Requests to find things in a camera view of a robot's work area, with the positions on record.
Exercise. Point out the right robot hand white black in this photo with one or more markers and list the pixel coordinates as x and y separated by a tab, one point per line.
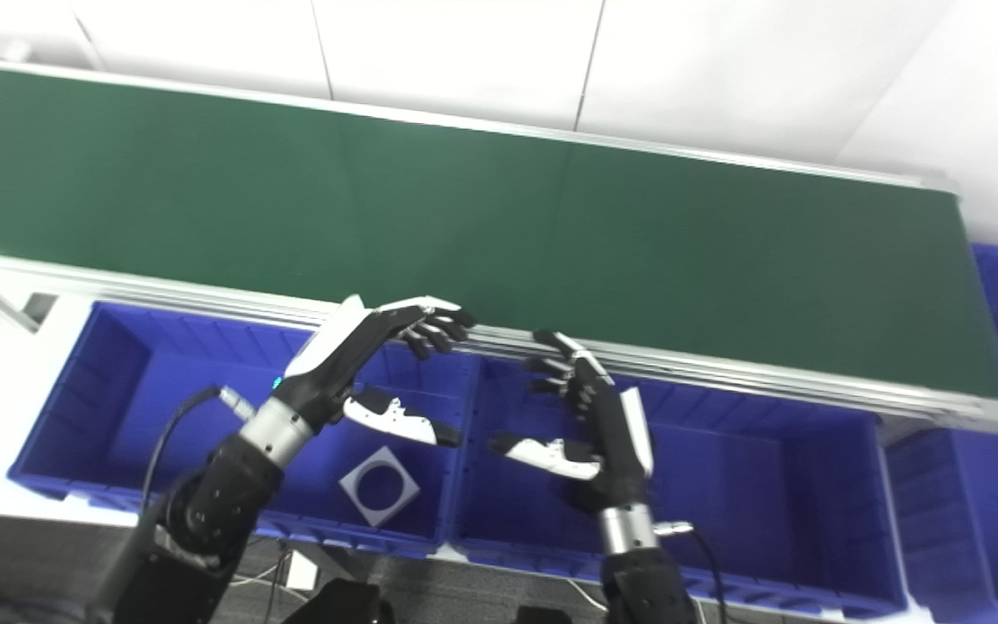
616	451

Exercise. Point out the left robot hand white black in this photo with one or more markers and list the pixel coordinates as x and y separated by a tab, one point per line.
334	364

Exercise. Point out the white square part with hole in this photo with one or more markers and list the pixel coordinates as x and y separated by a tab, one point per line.
356	498

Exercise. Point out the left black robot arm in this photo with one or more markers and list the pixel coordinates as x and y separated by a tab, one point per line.
213	511

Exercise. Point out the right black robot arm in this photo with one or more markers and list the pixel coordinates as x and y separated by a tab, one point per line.
642	581

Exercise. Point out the green conveyor belt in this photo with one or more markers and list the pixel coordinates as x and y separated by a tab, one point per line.
499	217
724	373

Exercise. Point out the white power adapter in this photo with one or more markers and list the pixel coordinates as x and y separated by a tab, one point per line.
301	573

